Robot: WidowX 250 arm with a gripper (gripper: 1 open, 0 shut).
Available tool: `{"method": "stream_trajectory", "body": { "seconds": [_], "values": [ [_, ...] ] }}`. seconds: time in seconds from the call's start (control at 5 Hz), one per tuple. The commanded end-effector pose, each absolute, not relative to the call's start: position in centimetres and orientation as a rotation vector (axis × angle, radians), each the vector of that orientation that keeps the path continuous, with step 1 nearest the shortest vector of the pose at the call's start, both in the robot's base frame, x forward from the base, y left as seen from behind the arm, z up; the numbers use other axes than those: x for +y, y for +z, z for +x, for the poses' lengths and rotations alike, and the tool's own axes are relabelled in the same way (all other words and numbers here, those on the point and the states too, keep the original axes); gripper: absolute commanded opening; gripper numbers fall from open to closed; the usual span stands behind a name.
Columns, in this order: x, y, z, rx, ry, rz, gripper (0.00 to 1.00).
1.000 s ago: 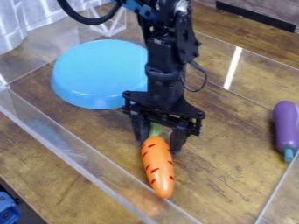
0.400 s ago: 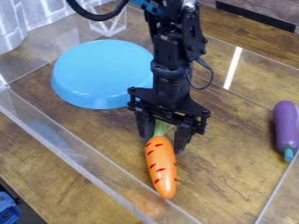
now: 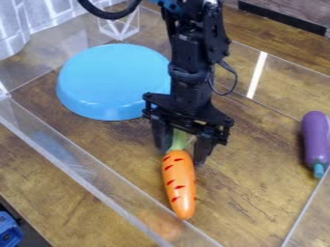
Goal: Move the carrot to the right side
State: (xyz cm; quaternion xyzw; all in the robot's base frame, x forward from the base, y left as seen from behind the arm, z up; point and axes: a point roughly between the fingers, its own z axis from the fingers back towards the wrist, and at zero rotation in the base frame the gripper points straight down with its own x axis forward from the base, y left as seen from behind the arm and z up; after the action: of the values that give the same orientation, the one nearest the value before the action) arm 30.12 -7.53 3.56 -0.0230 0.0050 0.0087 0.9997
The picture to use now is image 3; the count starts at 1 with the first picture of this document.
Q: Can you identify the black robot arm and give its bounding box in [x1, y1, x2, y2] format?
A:
[144, 0, 236, 166]

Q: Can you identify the black braided cable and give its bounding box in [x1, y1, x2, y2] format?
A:
[77, 0, 144, 21]

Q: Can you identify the blue object at corner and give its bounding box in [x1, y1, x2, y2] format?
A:
[0, 211, 23, 247]

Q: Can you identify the orange toy carrot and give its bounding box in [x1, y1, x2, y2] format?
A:
[162, 130, 198, 220]

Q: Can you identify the purple toy eggplant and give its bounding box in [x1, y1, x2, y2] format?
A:
[303, 111, 330, 178]

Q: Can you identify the blue upturned bowl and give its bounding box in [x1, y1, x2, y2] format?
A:
[55, 43, 170, 121]

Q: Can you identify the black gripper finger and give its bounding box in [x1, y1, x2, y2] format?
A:
[152, 116, 173, 153]
[194, 132, 217, 166]

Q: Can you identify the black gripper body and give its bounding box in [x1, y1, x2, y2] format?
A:
[144, 63, 236, 145]

